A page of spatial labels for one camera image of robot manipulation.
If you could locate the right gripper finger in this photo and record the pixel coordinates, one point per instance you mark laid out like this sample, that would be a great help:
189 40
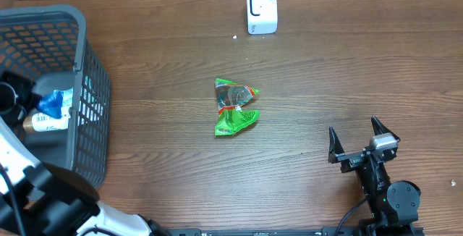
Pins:
379 128
335 150

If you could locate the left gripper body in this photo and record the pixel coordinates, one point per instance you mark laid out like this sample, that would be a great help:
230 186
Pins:
16 95

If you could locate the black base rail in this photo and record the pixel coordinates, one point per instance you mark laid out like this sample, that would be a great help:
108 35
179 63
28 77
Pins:
325 231

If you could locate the green clear snack bag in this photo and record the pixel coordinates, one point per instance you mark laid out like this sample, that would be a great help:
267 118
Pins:
231 97

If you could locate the blue snack packet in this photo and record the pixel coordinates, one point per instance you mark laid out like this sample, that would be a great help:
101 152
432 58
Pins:
51 104

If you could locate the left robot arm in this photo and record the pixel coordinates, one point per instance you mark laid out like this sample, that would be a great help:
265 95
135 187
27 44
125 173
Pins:
42 199

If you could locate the teal white snack packet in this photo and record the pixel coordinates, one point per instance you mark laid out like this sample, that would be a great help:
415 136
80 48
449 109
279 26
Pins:
68 97

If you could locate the white tube with gold cap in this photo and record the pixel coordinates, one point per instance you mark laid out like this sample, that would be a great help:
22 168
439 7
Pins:
40 122

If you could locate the white barcode scanner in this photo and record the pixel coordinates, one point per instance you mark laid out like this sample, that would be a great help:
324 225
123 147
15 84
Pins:
262 17

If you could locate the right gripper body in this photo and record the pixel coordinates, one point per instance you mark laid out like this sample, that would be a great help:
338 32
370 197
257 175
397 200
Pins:
352 159

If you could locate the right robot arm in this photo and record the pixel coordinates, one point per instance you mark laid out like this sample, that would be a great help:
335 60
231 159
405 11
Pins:
393 205

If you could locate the grey plastic mesh basket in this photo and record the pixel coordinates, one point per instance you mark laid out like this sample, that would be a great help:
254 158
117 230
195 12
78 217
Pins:
49 46

